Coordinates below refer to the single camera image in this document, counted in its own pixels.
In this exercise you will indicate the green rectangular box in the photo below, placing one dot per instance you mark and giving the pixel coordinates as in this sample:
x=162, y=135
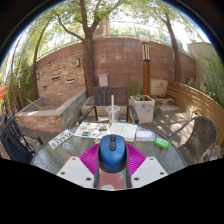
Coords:
x=162, y=143

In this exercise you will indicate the slim tree trunk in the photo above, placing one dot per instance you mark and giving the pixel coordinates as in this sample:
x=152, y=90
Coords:
x=175, y=56

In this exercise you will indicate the wooden garden lamp post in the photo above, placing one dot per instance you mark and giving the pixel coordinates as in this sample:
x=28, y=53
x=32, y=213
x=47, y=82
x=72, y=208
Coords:
x=146, y=73

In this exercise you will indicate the raised stone garden bed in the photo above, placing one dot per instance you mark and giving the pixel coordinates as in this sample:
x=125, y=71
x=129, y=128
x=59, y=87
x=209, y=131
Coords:
x=50, y=116

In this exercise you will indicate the dark wooden slatted chair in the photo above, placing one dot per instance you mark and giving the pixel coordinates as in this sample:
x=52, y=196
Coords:
x=103, y=96

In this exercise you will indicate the curved wooden slat bench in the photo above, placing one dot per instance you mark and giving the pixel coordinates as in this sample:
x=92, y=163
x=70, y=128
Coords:
x=200, y=103

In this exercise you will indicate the black folding chair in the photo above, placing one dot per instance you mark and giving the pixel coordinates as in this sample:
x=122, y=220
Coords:
x=15, y=143

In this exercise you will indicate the floral pink mouse pad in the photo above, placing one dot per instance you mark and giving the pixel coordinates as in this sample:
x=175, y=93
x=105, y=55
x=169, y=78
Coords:
x=111, y=180

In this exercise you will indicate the blue computer mouse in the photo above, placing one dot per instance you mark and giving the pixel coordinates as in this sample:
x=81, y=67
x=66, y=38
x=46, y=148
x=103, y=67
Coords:
x=112, y=155

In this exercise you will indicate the large forked tree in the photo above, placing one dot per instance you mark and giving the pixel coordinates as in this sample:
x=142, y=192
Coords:
x=89, y=60

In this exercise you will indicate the black wall lamp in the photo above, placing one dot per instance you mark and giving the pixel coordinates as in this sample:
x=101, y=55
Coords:
x=78, y=62
x=38, y=76

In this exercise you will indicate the white license plate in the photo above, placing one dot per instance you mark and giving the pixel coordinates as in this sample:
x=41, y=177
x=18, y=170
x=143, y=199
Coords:
x=60, y=139

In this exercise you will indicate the clear plastic cup with straw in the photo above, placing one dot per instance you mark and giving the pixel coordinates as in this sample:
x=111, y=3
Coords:
x=112, y=113

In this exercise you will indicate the grey utility box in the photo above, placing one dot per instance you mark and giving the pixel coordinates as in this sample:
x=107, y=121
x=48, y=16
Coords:
x=103, y=80

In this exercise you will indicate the concrete planter with plants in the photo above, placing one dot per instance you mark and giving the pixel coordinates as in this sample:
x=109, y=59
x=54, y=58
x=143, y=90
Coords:
x=144, y=109

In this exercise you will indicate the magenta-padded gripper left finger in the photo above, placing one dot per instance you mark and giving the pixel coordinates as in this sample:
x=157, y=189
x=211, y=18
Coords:
x=75, y=171

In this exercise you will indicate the closed pale blue book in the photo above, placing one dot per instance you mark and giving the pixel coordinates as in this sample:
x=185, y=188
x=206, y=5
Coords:
x=145, y=135

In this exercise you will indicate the brown wicker chair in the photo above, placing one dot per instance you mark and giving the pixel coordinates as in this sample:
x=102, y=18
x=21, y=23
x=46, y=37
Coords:
x=200, y=133

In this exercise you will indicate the colourful picture sheet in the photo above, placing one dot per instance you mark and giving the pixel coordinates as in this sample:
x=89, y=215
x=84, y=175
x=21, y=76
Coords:
x=90, y=130

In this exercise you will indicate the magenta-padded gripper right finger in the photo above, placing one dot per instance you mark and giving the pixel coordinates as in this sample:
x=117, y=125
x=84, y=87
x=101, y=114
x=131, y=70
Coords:
x=150, y=171

